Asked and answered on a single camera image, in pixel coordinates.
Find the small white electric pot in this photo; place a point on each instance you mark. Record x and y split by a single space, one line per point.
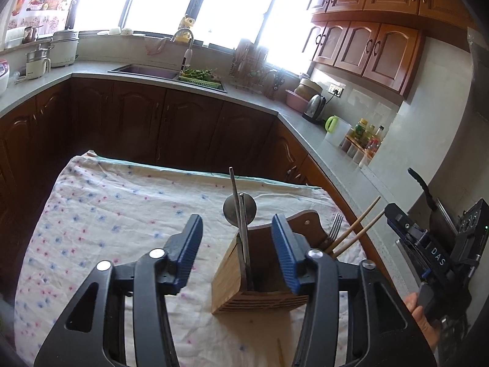
37 65

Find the large white steamer pot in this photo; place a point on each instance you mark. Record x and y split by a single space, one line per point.
65 49

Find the green vegetable basket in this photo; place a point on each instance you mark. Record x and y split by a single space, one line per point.
198 75

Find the dish drying rack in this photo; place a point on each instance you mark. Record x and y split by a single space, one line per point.
248 65

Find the white and red rice cooker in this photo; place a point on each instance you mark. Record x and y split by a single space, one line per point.
3 78

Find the wooden utensil holder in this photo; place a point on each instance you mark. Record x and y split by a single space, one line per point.
233 286

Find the wooden cabinets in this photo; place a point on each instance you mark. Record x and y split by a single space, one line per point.
152 122
382 26

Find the pink plastic basin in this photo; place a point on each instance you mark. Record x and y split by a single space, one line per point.
298 100

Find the steel electric kettle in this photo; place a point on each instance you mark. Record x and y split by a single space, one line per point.
315 109

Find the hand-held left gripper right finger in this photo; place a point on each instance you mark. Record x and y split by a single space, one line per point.
284 252

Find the white bowls on sill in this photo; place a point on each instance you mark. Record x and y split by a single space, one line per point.
120 31

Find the black wok with lid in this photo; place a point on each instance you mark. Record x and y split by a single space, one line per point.
439 214

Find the grey kitchen countertop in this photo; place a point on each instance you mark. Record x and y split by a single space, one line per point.
248 99

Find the metal chopstick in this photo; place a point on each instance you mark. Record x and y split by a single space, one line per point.
233 191
246 244

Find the white plastic basket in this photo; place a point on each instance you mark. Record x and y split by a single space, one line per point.
13 43

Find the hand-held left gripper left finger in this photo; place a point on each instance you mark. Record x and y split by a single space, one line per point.
189 252

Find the short metal spoon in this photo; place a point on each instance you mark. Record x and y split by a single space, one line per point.
231 208

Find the white wall socket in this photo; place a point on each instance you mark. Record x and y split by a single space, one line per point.
336 89

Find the scissors and knife holder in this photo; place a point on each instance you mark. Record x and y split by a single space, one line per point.
276 84

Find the yellow bottle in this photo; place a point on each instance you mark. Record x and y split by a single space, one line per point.
186 28

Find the kitchen window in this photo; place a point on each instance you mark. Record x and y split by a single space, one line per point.
168 0

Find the metal fork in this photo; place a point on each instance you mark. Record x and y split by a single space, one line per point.
336 227

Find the white floral tablecloth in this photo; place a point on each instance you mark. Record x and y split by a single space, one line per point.
114 214

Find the metal kitchen faucet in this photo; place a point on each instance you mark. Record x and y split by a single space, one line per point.
187 46

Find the tropical fruit wall poster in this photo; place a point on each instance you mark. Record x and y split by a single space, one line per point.
42 0

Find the person's right hand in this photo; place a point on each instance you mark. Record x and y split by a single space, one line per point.
424 323

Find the kitchen sink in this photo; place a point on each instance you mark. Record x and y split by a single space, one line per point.
143 72

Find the wooden lower cabinets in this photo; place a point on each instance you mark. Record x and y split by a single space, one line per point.
152 122

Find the wooden upper cabinets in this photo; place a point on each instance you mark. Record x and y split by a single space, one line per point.
382 26

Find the light carved wooden chopstick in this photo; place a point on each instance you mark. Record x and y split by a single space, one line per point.
363 214
363 231

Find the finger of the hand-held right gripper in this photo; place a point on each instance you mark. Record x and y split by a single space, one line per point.
401 223

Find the beige ceramic jar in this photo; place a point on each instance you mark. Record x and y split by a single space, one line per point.
307 88

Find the row of condiment bottles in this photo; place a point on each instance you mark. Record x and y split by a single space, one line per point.
365 141

